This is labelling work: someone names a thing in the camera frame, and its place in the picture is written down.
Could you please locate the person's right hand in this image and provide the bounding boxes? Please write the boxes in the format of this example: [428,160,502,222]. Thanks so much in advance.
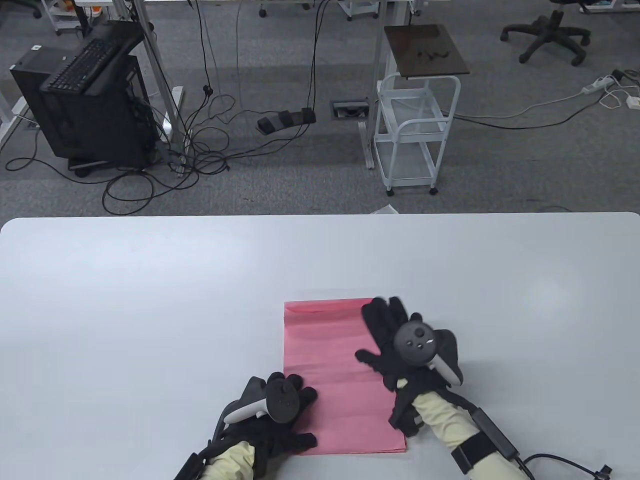
[355,296,462,397]

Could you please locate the person's left hand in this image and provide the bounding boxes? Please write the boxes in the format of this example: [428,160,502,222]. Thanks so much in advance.
[224,372,319,456]

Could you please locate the pink paper sheet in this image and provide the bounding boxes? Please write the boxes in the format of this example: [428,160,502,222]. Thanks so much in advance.
[283,298,407,456]

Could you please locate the forearm sensor box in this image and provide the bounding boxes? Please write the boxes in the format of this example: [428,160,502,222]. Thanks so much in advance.
[174,452,202,480]
[470,407,521,461]

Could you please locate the grey white VR controller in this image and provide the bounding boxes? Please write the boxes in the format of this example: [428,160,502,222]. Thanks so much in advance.
[393,320,463,387]
[222,380,301,426]

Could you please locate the white rolling cart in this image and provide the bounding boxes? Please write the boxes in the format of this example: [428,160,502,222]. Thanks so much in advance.
[374,74,462,197]

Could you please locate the metal floor socket box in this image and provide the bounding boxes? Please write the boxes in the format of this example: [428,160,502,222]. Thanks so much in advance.
[330,101,371,121]

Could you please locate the black foot pedal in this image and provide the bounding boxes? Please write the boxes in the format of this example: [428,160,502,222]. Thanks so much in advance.
[256,107,317,135]

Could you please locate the dark brown board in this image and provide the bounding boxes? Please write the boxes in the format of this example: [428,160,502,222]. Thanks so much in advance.
[383,24,471,81]

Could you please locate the white power strip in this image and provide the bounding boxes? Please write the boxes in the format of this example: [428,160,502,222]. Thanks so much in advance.
[581,75,617,96]

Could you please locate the black office chair base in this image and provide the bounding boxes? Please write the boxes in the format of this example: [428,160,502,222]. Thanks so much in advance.
[501,0,592,67]

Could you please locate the white desk leg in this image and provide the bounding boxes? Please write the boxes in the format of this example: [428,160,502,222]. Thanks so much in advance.
[112,0,186,176]

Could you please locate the black computer tower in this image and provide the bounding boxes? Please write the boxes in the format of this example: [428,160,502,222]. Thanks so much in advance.
[10,47,157,171]

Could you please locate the black flat panel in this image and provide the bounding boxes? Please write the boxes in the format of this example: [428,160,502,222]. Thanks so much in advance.
[82,20,147,96]

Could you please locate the black keyboard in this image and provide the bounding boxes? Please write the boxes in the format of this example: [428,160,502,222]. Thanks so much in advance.
[39,37,121,96]

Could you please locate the white desk foot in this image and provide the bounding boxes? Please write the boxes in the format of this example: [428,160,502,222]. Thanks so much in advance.
[0,95,31,146]

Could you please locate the white storage trolley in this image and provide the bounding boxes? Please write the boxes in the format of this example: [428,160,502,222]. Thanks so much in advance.
[40,0,86,36]

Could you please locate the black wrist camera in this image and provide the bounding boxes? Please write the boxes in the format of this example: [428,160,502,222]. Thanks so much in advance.
[390,395,424,439]

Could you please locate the long black floor cable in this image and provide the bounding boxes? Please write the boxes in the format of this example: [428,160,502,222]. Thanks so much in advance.
[452,95,608,131]

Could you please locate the black sensor cable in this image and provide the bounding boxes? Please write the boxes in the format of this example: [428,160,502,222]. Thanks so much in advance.
[517,452,613,480]

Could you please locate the black hanging cable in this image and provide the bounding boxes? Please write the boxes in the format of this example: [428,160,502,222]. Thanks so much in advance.
[300,0,333,113]

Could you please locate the tangle of black cables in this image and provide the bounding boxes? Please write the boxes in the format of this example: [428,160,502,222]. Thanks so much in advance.
[4,0,261,217]

